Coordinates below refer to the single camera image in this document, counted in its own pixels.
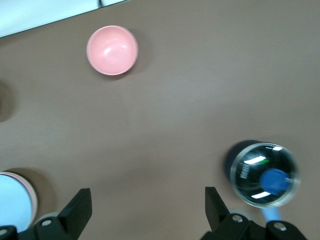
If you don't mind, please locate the pink bowl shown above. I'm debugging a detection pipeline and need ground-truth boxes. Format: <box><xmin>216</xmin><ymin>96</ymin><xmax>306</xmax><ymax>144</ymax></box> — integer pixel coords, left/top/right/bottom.
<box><xmin>86</xmin><ymin>24</ymin><xmax>139</xmax><ymax>76</ymax></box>

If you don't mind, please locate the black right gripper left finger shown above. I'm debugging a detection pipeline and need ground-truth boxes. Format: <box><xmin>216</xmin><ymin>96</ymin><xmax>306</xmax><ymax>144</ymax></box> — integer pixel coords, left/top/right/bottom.
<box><xmin>33</xmin><ymin>188</ymin><xmax>93</xmax><ymax>240</ymax></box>

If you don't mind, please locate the dark saucepan with blue handle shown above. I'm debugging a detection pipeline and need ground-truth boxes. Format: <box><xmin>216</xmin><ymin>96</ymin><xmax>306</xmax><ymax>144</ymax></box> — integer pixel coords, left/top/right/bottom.
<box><xmin>223</xmin><ymin>139</ymin><xmax>302</xmax><ymax>224</ymax></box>

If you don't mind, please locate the blue plate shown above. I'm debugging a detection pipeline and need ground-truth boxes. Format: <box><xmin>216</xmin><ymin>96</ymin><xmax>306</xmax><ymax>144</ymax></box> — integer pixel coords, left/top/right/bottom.
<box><xmin>0</xmin><ymin>174</ymin><xmax>34</xmax><ymax>232</ymax></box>

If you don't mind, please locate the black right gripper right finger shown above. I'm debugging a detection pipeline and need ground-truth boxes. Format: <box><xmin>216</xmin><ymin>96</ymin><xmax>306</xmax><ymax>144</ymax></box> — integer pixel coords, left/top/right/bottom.
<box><xmin>203</xmin><ymin>186</ymin><xmax>252</xmax><ymax>240</ymax></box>

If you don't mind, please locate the pink plate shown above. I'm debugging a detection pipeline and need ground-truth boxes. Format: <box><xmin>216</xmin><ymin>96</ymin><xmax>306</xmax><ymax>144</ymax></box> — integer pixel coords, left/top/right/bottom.
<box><xmin>0</xmin><ymin>171</ymin><xmax>40</xmax><ymax>225</ymax></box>

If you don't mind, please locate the clear glass with blue base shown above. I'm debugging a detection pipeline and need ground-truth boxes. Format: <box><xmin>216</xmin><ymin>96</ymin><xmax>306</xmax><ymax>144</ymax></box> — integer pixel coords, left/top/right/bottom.
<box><xmin>229</xmin><ymin>141</ymin><xmax>301</xmax><ymax>210</ymax></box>

